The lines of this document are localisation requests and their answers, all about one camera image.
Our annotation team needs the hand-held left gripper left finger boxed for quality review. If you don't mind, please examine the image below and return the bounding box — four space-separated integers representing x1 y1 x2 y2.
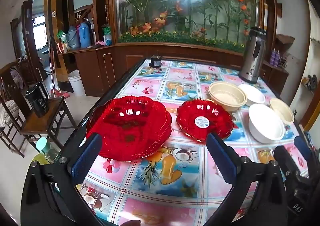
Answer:
20 133 105 226

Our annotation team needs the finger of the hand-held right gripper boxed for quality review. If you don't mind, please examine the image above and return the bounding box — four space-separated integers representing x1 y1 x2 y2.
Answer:
294 136 317 174
273 145 303 184

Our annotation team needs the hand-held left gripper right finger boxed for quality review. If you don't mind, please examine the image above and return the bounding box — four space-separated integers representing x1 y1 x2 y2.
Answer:
206 133 294 226

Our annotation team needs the small beige bowl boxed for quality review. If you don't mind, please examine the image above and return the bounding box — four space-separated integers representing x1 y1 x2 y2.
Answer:
269 98 295 125

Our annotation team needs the white bowl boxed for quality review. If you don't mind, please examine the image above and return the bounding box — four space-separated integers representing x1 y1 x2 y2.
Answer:
248 103 285 144
237 84 266 107

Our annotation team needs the large red glass plate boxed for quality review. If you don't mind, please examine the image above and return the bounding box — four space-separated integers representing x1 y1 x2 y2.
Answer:
86 96 172 162

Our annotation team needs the small red plate with sticker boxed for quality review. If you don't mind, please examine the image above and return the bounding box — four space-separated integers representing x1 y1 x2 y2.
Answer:
176 99 234 143

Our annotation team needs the large beige bowl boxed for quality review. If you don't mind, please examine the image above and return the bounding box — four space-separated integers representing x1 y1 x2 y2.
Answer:
208 81 248 113

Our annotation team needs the bottle with teal cap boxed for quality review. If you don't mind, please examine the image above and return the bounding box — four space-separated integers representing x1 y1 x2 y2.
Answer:
36 137 60 164

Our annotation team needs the wooden chair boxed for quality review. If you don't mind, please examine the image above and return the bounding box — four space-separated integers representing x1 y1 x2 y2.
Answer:
0 62 78 158

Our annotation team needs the pair of dark shoes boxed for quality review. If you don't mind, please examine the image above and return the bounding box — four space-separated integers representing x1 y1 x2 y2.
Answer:
301 74 318 90

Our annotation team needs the black kettle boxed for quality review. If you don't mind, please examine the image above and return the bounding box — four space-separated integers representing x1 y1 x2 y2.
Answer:
24 82 50 118

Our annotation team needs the white bucket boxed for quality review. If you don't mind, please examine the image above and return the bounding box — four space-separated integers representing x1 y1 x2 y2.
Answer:
67 69 86 97

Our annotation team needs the striped cushion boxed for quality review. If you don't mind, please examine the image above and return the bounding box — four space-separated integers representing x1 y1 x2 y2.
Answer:
0 100 19 128

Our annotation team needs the fruit printed tablecloth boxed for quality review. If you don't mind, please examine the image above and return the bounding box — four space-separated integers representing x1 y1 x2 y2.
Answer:
75 59 310 226

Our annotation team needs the steel airpot thermos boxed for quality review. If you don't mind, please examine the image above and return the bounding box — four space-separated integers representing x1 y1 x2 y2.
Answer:
238 27 267 85

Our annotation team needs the cardboard box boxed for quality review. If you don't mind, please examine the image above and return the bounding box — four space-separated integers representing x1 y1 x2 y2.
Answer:
275 35 295 52

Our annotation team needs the small black jar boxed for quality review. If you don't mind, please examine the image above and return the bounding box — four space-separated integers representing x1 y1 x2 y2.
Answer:
149 55 162 68

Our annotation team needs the grey blue thermos jug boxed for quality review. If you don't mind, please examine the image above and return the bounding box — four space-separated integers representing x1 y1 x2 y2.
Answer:
67 26 80 50

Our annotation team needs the blue thermos flask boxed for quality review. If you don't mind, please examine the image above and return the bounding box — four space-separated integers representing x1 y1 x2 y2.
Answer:
78 22 92 48

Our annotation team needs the green white packet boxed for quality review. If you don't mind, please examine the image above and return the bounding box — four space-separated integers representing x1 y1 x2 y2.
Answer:
103 25 113 46

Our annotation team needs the artificial flower display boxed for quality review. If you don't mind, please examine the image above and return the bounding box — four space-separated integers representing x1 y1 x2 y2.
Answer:
116 0 260 53

